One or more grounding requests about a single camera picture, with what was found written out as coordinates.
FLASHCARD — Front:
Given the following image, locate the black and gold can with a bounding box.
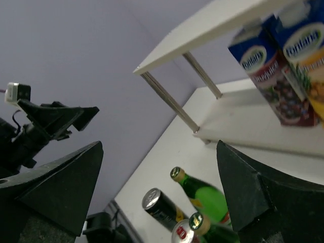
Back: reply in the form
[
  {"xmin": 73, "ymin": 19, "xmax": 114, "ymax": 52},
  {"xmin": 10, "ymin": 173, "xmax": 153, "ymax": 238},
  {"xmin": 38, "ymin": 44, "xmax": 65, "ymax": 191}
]
[{"xmin": 142, "ymin": 188, "xmax": 189, "ymax": 232}]

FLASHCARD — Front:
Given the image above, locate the tall green glass bottle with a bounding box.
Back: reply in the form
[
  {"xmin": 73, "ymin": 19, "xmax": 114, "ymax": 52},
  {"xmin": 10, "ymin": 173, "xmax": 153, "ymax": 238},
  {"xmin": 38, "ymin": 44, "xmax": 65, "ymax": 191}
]
[{"xmin": 170, "ymin": 167, "xmax": 231, "ymax": 226}]

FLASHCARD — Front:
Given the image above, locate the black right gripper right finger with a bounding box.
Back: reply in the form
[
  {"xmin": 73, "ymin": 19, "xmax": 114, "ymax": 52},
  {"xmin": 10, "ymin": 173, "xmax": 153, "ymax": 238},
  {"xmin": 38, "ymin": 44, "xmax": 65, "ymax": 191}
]
[{"xmin": 216, "ymin": 141, "xmax": 323, "ymax": 243}]

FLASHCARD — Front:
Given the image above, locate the small red-tab silver can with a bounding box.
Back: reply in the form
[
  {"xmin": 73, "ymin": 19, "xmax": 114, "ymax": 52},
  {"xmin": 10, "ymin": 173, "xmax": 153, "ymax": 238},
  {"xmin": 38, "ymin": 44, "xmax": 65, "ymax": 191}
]
[{"xmin": 171, "ymin": 219, "xmax": 202, "ymax": 243}]

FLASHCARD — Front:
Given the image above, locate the short green glass bottle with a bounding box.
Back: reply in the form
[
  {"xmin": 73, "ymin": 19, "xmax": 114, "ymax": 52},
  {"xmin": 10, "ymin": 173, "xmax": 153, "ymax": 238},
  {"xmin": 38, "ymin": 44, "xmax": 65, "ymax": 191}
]
[{"xmin": 189, "ymin": 212, "xmax": 240, "ymax": 243}]

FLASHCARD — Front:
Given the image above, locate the yellow pineapple juice carton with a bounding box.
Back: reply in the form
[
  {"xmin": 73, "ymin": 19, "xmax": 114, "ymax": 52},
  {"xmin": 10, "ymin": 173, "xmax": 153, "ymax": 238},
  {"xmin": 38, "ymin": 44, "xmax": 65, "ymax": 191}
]
[{"xmin": 272, "ymin": 1, "xmax": 323, "ymax": 119}]

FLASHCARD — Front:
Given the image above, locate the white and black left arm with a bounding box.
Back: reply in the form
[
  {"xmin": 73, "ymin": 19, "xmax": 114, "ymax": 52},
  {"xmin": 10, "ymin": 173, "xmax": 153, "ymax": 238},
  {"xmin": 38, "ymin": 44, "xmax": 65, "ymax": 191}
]
[{"xmin": 1, "ymin": 100, "xmax": 99, "ymax": 178}]

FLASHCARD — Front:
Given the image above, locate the purple grape juice carton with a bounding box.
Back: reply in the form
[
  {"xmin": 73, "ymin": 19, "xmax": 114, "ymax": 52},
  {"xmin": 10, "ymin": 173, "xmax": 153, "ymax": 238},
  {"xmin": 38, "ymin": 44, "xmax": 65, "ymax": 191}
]
[{"xmin": 228, "ymin": 15, "xmax": 319, "ymax": 127}]

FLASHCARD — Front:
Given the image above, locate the white two-tier shelf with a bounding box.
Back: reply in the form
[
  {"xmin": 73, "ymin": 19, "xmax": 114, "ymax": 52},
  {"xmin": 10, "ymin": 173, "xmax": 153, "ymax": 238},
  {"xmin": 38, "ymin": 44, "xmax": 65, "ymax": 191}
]
[{"xmin": 134, "ymin": 1, "xmax": 323, "ymax": 157}]

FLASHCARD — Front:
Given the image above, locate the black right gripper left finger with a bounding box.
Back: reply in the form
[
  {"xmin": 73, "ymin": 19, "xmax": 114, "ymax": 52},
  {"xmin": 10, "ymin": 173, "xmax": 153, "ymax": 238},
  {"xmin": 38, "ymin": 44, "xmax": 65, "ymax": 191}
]
[{"xmin": 1, "ymin": 141, "xmax": 104, "ymax": 242}]

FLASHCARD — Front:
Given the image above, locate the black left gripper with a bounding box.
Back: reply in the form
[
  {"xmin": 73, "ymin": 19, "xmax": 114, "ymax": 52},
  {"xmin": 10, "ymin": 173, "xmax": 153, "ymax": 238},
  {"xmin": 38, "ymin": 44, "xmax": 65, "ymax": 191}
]
[{"xmin": 10, "ymin": 101, "xmax": 99, "ymax": 167}]

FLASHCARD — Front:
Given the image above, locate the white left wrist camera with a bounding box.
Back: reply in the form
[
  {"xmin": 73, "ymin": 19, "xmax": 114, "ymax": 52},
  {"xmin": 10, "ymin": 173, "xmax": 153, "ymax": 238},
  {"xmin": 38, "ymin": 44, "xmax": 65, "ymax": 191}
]
[{"xmin": 5, "ymin": 83, "xmax": 31, "ymax": 104}]

